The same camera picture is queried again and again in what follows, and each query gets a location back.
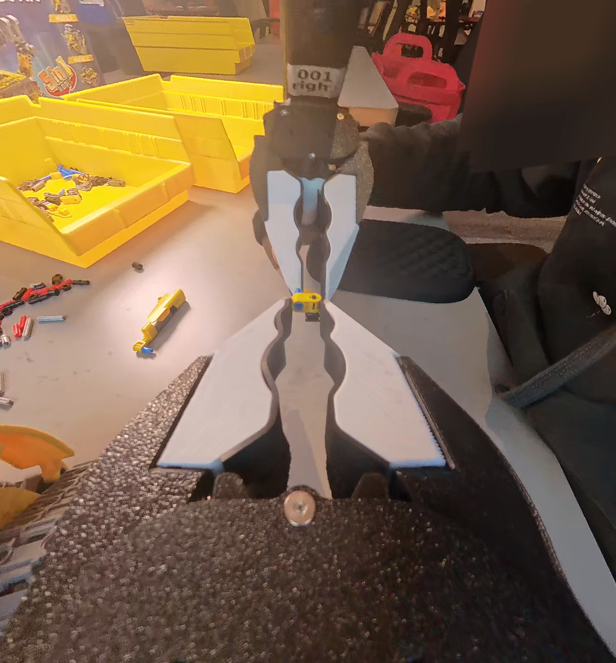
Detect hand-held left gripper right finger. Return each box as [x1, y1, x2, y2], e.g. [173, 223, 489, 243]
[321, 301, 448, 469]

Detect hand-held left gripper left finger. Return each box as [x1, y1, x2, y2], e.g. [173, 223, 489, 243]
[155, 301, 288, 472]

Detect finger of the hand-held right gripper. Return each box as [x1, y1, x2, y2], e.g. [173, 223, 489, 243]
[266, 170, 312, 296]
[313, 174, 360, 301]

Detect yellow beam assembly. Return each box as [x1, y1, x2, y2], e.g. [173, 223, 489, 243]
[142, 289, 187, 343]

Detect yellow parts bin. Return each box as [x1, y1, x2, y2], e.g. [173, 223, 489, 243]
[125, 16, 257, 76]
[65, 75, 285, 194]
[0, 97, 197, 268]

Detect yellow tracked toy robot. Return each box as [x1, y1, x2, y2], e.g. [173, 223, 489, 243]
[0, 425, 91, 643]

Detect person's right forearm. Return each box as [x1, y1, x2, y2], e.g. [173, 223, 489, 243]
[365, 116, 588, 218]

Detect small grey side table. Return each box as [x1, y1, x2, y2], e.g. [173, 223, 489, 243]
[339, 47, 400, 127]

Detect black quilted chair armrest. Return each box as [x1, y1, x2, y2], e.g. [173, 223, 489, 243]
[339, 220, 474, 303]

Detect red fuel canister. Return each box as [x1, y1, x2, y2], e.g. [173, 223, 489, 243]
[376, 33, 464, 123]

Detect mixed plastic connector pieces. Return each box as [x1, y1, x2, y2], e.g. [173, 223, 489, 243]
[18, 166, 127, 220]

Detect pile of small building parts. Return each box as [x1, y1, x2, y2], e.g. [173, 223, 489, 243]
[0, 275, 91, 407]

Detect robot kit cardboard box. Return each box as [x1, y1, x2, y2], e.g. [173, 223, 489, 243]
[0, 0, 106, 104]

